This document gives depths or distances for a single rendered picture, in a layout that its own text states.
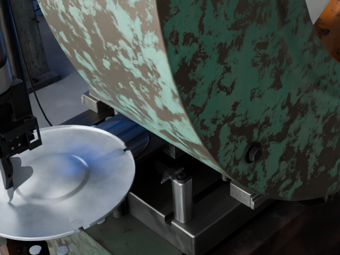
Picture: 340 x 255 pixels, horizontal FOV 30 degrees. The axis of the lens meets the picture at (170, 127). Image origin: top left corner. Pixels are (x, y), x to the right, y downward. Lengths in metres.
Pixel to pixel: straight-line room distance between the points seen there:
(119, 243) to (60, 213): 0.17
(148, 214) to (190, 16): 0.73
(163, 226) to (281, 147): 0.53
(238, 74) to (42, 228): 0.56
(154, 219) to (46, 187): 0.21
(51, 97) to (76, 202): 1.80
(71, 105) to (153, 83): 2.24
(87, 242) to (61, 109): 1.58
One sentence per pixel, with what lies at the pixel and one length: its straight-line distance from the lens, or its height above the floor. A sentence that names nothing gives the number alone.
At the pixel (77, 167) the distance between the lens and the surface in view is 1.12.
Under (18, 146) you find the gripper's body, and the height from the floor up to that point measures 0.89.
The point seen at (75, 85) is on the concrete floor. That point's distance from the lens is 2.90.
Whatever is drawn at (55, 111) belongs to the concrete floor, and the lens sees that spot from 2.74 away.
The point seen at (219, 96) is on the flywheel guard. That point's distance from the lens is 0.54.
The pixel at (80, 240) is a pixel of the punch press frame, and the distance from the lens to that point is 1.24.
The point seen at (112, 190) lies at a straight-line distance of 1.07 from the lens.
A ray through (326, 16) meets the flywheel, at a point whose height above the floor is 1.12.
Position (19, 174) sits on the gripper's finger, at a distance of 1.05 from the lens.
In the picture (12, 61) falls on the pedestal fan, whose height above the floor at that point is 0.52.
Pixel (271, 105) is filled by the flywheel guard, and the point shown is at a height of 1.14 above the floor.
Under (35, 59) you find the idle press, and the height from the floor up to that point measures 0.11.
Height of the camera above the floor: 1.48
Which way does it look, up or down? 35 degrees down
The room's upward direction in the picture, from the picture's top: 4 degrees counter-clockwise
